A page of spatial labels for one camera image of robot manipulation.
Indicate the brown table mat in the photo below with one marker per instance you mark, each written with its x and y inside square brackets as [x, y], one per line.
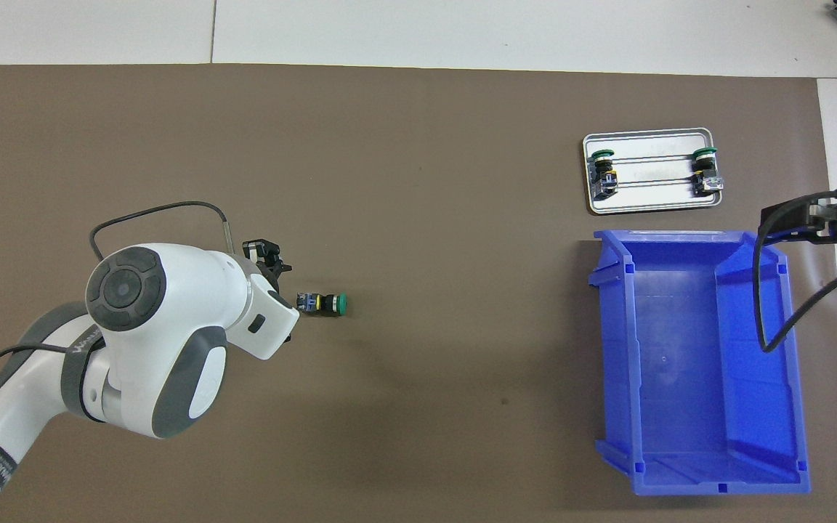
[426, 436]

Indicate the blue plastic storage bin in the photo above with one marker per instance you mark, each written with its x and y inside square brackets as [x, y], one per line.
[680, 363]

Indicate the grey metal tray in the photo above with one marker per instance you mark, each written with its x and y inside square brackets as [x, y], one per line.
[651, 196]

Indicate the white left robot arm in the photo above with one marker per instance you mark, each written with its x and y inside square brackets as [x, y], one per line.
[157, 349]

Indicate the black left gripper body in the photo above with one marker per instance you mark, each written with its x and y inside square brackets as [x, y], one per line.
[277, 274]

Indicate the green push button switch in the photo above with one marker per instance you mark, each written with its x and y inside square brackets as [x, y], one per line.
[604, 178]
[328, 303]
[706, 174]

